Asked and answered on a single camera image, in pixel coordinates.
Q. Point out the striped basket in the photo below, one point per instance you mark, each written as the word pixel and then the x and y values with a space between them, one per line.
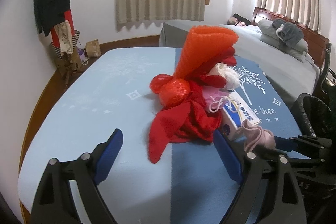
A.
pixel 75 38

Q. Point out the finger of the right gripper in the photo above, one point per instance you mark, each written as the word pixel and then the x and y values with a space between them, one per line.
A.
pixel 284 144

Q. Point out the white tissue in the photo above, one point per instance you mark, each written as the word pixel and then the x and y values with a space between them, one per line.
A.
pixel 224 77

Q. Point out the wooden headboard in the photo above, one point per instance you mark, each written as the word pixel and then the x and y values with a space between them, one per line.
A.
pixel 316 43

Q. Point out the white medicine box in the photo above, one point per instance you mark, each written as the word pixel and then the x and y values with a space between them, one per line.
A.
pixel 234 112

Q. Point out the blue tree-print tablecloth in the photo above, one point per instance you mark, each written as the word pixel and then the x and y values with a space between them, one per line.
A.
pixel 189 184

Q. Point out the beige tote bag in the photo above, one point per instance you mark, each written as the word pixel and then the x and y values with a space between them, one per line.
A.
pixel 64 33

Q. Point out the red glove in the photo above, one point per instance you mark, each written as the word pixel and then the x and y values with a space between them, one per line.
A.
pixel 186 119

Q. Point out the brown paper bag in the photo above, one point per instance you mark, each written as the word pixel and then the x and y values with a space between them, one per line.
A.
pixel 92 49

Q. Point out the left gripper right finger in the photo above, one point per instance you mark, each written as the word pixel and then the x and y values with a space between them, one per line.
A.
pixel 267 184

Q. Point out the black bag beside bed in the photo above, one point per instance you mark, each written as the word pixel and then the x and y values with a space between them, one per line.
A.
pixel 238 20

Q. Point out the red plastic bag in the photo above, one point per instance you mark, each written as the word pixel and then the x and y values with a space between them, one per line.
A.
pixel 171 91

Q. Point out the black metal chair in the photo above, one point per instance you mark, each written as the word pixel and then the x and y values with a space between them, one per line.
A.
pixel 319 91

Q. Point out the red hanging bag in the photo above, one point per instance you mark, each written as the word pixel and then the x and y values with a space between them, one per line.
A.
pixel 67 16

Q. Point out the wooden coat rack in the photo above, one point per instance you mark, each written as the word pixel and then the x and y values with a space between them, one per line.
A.
pixel 69 66

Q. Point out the dark grey blanket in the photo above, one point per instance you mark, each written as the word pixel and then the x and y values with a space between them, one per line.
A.
pixel 289 33

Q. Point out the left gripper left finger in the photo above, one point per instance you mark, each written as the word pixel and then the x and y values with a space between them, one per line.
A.
pixel 53 202

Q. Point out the bed with grey sheet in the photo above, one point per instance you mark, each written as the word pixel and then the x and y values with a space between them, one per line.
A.
pixel 288 76

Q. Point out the folded grey duvet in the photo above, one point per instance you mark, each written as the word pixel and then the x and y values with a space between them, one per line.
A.
pixel 268 35

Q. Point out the orange foam net sleeve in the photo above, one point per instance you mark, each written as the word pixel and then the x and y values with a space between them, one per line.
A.
pixel 205 46

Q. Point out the black lined trash bin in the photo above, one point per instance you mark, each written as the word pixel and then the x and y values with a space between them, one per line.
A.
pixel 313 116

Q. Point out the pink drawstring pouch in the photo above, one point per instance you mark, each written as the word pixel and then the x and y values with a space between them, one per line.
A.
pixel 255 135

